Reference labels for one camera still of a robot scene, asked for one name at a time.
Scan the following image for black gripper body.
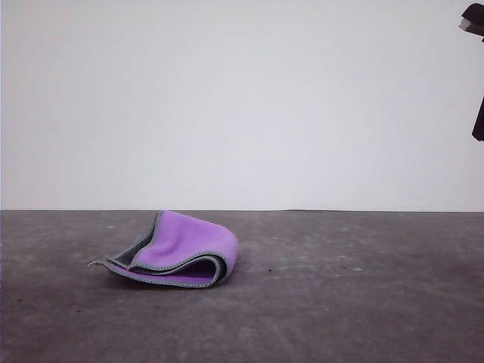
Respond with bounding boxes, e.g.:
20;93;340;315
458;2;484;43

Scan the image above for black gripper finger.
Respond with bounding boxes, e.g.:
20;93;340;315
470;95;484;144

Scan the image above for purple towel with grey hem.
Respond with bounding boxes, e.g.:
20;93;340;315
87;209;239;291

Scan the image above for grey table cloth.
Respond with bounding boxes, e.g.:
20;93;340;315
0;209;484;363

